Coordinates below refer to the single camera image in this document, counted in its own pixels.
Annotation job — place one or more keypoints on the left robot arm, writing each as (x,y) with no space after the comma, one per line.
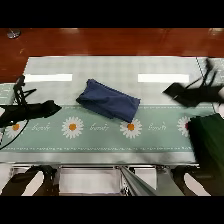
(36,110)

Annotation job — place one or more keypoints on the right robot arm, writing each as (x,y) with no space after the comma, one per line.
(196,95)

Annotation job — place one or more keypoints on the silver frame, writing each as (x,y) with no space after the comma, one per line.
(140,185)

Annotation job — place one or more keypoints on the blue T-shirt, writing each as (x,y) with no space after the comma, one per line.
(108,101)

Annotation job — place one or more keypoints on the dark green garment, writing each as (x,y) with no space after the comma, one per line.
(208,140)

